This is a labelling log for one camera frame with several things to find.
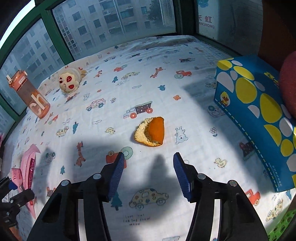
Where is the blue yellow dotted shoe box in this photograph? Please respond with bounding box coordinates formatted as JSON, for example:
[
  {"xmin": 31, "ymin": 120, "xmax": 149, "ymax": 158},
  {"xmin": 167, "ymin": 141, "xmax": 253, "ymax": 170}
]
[{"xmin": 214, "ymin": 55, "xmax": 295, "ymax": 192}]

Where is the red apple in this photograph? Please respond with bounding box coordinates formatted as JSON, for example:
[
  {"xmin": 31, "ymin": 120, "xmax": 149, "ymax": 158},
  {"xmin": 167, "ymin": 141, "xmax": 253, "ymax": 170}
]
[{"xmin": 280, "ymin": 51, "xmax": 296, "ymax": 118}]

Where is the orange water bottle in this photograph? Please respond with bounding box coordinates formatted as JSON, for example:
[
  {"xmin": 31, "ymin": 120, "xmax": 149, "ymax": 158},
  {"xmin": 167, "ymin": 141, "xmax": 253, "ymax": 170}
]
[{"xmin": 6, "ymin": 70, "xmax": 50, "ymax": 119}]

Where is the cartoon print white bed sheet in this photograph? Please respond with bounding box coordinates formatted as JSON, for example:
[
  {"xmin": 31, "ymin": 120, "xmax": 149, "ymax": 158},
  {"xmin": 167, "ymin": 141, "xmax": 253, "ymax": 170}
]
[{"xmin": 10, "ymin": 36, "xmax": 295, "ymax": 240}]

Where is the small cream plush toy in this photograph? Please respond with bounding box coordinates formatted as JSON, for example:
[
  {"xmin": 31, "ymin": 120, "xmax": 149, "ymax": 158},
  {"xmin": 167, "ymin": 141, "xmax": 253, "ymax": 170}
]
[{"xmin": 57, "ymin": 67, "xmax": 87, "ymax": 94}]

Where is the pink snack wrapper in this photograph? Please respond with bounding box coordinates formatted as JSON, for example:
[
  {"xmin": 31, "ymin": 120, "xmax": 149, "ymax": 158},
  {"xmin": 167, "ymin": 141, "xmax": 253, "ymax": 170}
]
[{"xmin": 9, "ymin": 143, "xmax": 41, "ymax": 220}]

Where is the brown wooden headboard panel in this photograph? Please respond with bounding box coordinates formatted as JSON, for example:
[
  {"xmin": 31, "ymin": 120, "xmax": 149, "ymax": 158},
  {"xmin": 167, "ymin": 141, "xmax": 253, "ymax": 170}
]
[{"xmin": 258, "ymin": 0, "xmax": 295, "ymax": 71}]

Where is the green plastic mesh basket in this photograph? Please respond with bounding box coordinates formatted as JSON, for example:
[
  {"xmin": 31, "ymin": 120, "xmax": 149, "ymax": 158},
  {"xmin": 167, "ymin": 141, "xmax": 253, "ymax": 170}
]
[{"xmin": 268, "ymin": 210, "xmax": 296, "ymax": 241}]

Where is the green window frame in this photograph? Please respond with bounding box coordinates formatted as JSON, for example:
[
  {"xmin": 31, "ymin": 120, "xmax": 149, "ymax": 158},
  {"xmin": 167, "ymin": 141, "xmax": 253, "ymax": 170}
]
[{"xmin": 0, "ymin": 0, "xmax": 243, "ymax": 144}]

